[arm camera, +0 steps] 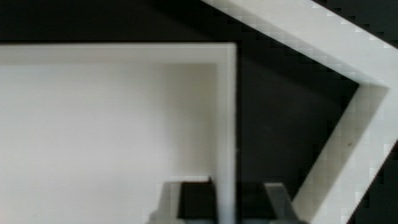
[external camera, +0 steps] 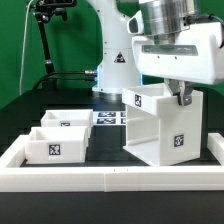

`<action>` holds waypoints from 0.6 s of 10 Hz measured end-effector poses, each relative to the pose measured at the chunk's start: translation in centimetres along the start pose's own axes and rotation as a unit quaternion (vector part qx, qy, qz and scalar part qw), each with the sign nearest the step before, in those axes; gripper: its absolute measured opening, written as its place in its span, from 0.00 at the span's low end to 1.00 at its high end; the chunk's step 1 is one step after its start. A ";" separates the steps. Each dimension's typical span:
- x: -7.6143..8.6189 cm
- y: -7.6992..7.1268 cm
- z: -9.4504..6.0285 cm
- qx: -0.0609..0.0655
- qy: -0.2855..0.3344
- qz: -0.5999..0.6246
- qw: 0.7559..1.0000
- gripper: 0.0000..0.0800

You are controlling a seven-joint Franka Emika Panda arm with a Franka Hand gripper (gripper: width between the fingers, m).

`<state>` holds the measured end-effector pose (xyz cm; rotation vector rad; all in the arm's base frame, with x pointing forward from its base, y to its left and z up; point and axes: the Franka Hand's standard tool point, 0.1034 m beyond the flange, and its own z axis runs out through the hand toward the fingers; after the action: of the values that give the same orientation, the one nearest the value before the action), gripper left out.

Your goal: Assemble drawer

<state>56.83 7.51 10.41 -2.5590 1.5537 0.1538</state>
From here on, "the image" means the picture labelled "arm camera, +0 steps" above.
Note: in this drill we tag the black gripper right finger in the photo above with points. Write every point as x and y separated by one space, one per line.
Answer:
264 204

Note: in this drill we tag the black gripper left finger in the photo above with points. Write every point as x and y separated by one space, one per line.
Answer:
188 205

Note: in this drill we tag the white U-shaped border frame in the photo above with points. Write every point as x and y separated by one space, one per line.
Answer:
298 22

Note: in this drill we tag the white drawer cabinet box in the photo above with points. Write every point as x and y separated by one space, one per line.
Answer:
117 128

